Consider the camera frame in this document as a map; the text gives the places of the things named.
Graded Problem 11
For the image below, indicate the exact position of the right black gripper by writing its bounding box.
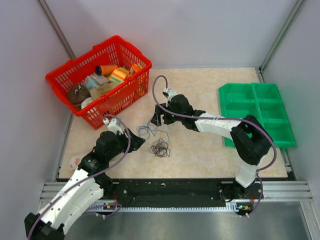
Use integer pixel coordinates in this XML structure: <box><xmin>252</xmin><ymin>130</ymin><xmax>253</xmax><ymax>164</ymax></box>
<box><xmin>151</xmin><ymin>102</ymin><xmax>185</xmax><ymax>127</ymax></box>

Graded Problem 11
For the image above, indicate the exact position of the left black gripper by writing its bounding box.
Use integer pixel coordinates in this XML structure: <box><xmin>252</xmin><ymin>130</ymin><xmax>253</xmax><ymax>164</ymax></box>
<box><xmin>107</xmin><ymin>127</ymin><xmax>145</xmax><ymax>161</ymax></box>

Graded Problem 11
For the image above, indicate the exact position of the thin blue wire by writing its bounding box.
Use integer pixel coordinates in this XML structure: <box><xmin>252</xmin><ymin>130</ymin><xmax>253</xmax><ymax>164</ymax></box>
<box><xmin>136</xmin><ymin>119</ymin><xmax>171</xmax><ymax>146</ymax></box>

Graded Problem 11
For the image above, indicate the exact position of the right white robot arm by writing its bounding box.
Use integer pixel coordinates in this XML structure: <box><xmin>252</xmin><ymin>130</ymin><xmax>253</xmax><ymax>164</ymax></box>
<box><xmin>150</xmin><ymin>91</ymin><xmax>275</xmax><ymax>198</ymax></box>

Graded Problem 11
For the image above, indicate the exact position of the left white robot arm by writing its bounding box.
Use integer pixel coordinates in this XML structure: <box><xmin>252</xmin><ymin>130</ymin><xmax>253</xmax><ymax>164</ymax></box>
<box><xmin>24</xmin><ymin>128</ymin><xmax>145</xmax><ymax>240</ymax></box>

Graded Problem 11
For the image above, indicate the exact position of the orange snack packet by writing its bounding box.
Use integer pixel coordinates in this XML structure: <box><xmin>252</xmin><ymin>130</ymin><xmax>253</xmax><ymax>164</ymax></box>
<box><xmin>129</xmin><ymin>63</ymin><xmax>143</xmax><ymax>76</ymax></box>

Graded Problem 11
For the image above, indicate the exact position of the yellow striped sponge pack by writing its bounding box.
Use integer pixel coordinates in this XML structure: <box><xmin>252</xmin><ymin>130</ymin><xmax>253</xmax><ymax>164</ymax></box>
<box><xmin>109</xmin><ymin>67</ymin><xmax>130</xmax><ymax>84</ymax></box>

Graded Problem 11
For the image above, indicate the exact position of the red plastic shopping basket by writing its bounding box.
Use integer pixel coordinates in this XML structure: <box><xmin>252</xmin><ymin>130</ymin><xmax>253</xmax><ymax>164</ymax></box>
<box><xmin>45</xmin><ymin>35</ymin><xmax>152</xmax><ymax>130</ymax></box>

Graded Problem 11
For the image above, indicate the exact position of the white round lid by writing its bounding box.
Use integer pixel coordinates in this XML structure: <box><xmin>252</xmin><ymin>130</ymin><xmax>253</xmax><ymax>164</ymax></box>
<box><xmin>80</xmin><ymin>97</ymin><xmax>93</xmax><ymax>109</ymax></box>

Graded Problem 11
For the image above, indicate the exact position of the brown cardboard box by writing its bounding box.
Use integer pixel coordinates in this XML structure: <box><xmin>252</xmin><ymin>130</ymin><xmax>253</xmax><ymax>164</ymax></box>
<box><xmin>90</xmin><ymin>82</ymin><xmax>119</xmax><ymax>101</ymax></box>

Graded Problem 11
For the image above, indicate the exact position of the pale blue box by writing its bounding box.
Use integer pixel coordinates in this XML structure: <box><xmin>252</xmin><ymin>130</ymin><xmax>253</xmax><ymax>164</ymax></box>
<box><xmin>83</xmin><ymin>73</ymin><xmax>110</xmax><ymax>90</ymax></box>

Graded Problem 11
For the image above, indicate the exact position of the brown round bun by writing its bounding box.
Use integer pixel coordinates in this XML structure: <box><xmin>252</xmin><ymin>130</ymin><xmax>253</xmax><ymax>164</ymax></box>
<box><xmin>67</xmin><ymin>83</ymin><xmax>91</xmax><ymax>105</ymax></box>

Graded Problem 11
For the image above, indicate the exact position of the green compartment tray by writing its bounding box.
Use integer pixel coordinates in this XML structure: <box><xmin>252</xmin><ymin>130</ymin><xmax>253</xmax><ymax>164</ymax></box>
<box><xmin>218</xmin><ymin>83</ymin><xmax>297</xmax><ymax>149</ymax></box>

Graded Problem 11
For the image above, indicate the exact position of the tangled dark wire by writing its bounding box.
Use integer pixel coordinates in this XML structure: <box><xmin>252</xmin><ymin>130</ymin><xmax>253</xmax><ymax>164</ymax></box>
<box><xmin>148</xmin><ymin>139</ymin><xmax>172</xmax><ymax>159</ymax></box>

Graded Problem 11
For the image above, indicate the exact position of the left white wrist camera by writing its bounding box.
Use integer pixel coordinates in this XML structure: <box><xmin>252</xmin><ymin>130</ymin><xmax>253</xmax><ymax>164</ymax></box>
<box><xmin>102</xmin><ymin>118</ymin><xmax>124</xmax><ymax>135</ymax></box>

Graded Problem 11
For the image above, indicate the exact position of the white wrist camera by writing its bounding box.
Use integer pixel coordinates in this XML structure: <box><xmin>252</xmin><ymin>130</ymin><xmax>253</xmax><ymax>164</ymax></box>
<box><xmin>102</xmin><ymin>118</ymin><xmax>124</xmax><ymax>135</ymax></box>
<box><xmin>162</xmin><ymin>88</ymin><xmax>178</xmax><ymax>105</ymax></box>

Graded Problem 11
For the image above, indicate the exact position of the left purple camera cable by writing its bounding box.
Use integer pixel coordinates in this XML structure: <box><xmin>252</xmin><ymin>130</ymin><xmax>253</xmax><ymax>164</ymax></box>
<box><xmin>26</xmin><ymin>114</ymin><xmax>132</xmax><ymax>240</ymax></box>

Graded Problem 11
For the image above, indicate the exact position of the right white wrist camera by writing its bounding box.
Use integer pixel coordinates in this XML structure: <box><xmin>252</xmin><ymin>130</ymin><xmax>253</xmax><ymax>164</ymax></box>
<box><xmin>162</xmin><ymin>88</ymin><xmax>178</xmax><ymax>105</ymax></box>

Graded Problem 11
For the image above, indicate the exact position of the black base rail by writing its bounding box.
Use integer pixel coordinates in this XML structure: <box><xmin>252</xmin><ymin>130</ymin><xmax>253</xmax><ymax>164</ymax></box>
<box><xmin>102</xmin><ymin>178</ymin><xmax>257</xmax><ymax>208</ymax></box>

